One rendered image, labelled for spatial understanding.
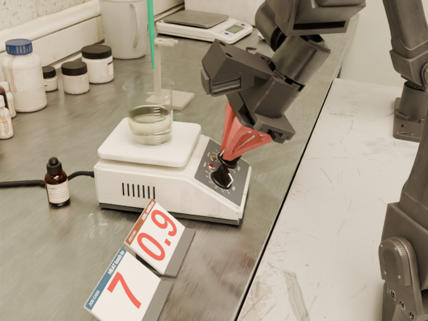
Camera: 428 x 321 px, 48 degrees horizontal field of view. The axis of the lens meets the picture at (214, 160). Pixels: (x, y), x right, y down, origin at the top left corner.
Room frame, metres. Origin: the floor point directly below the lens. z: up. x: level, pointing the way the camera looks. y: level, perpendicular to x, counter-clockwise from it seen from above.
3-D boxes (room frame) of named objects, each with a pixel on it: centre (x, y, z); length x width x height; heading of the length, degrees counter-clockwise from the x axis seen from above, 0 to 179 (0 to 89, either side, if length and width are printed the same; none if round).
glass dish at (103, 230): (0.49, 0.13, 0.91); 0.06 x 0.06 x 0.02
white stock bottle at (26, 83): (0.89, 0.38, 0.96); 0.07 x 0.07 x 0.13
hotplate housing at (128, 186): (0.59, 0.06, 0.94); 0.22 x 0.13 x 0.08; 81
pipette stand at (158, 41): (0.95, 0.10, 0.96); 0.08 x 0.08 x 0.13; 73
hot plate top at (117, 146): (0.60, 0.09, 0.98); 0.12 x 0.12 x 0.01; 81
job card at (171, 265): (0.47, 0.06, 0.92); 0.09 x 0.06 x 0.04; 168
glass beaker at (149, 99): (0.59, 0.09, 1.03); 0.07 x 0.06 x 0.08; 131
